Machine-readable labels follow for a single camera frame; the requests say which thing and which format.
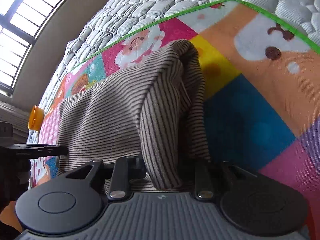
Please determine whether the beige striped garment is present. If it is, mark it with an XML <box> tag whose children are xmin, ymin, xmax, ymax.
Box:
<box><xmin>57</xmin><ymin>40</ymin><xmax>210</xmax><ymax>192</ymax></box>

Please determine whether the orange plastic cup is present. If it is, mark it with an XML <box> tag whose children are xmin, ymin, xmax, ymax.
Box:
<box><xmin>28</xmin><ymin>106</ymin><xmax>44</xmax><ymax>132</ymax></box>

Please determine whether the colourful cartoon play mat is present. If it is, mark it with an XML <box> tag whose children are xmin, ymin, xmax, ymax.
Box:
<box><xmin>0</xmin><ymin>0</ymin><xmax>320</xmax><ymax>240</ymax></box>

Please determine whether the barred window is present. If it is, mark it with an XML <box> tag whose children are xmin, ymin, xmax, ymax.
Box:
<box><xmin>1</xmin><ymin>0</ymin><xmax>66</xmax><ymax>97</ymax></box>

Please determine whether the white quilted mattress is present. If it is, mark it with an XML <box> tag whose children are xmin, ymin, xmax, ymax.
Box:
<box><xmin>40</xmin><ymin>0</ymin><xmax>319</xmax><ymax>109</ymax></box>

